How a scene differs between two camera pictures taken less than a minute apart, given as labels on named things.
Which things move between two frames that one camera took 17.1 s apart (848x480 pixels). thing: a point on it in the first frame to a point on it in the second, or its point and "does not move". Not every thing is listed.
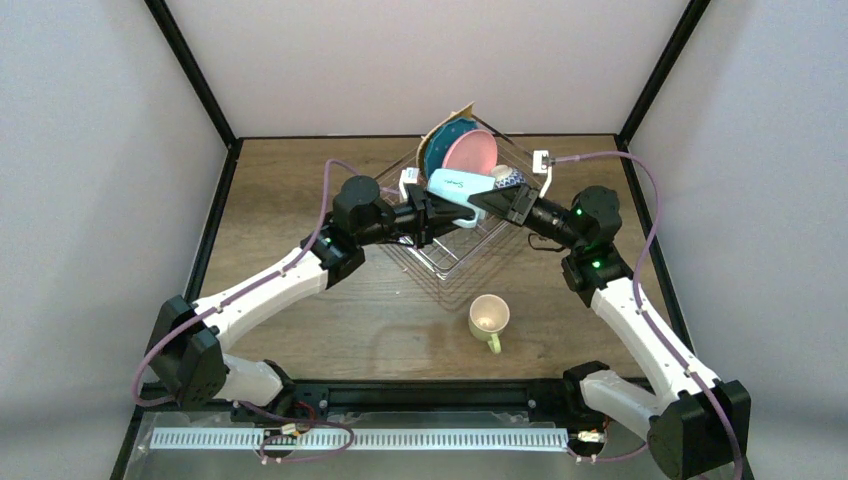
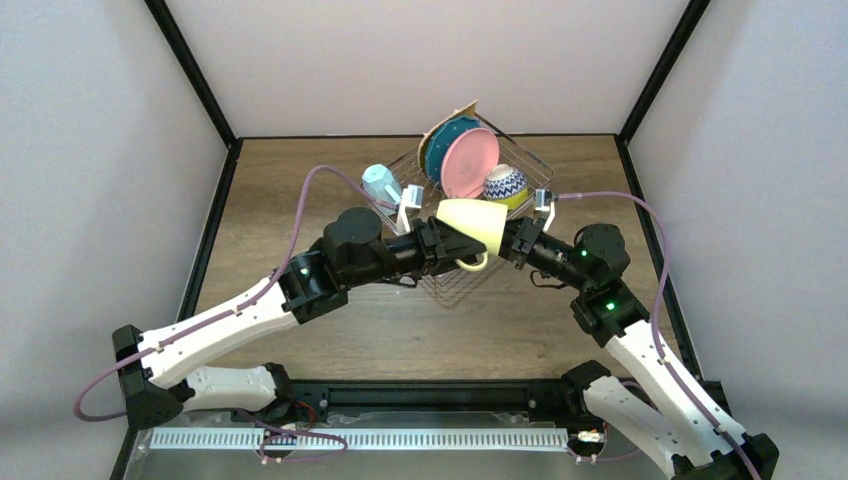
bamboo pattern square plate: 440,123 does not move
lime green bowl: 507,177 does not move
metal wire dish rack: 457,158 does not move
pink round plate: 471,151 does not move
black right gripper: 523,204 to 525,237
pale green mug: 488,315 to 483,221
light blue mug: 459,187 to 381,184
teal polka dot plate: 439,139 does not move
